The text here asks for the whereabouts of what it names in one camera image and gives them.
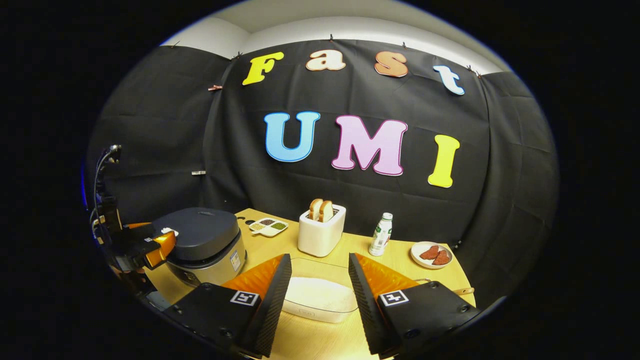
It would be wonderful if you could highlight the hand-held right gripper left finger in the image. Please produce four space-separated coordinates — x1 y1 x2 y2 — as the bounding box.
164 253 293 359

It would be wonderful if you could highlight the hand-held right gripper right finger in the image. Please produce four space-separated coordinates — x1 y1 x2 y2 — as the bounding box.
348 252 481 359

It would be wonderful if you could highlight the clear box of rice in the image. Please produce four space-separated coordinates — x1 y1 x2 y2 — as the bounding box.
281 257 360 324

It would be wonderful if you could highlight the dark grey rice cooker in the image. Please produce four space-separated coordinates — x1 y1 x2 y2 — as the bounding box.
152 207 248 289

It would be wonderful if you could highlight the white round plate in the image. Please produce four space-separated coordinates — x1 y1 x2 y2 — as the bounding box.
410 241 454 270

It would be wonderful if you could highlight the white milk bottle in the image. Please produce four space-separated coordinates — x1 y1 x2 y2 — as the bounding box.
368 212 394 257

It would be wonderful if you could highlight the white divided grain dish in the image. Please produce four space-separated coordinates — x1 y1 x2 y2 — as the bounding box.
248 217 290 238

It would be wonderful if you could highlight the white toaster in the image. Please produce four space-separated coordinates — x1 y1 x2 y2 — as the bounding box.
297 203 347 258

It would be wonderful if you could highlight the black backdrop cloth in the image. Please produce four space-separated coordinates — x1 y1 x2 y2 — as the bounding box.
85 40 560 307

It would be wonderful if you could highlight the grey gooseneck cable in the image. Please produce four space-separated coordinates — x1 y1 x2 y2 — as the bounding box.
92 143 123 201

